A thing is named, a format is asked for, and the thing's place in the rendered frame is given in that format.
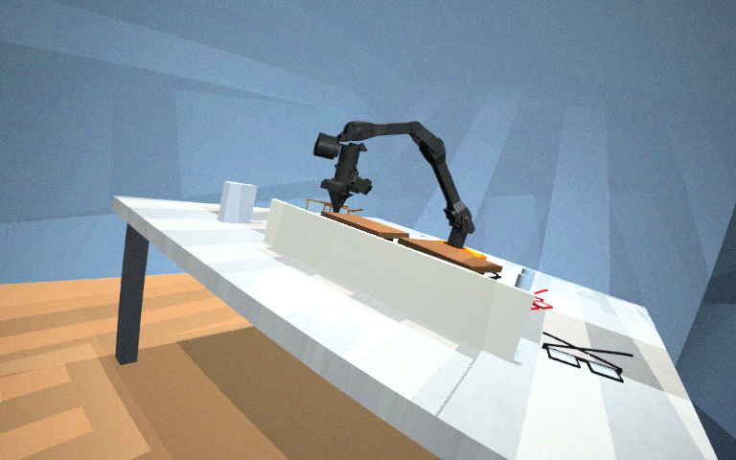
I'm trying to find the black-rimmed glasses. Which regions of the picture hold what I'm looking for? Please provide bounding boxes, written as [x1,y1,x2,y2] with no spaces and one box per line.
[542,331,633,383]

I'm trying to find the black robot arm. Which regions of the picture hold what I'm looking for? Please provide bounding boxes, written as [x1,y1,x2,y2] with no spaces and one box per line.
[313,121,475,249]

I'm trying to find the grey flat rectangular panel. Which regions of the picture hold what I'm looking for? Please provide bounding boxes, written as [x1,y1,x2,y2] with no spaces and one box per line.
[264,198,536,363]

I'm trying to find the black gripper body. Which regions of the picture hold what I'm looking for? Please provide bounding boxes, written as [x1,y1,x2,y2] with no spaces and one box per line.
[320,161,359,194]

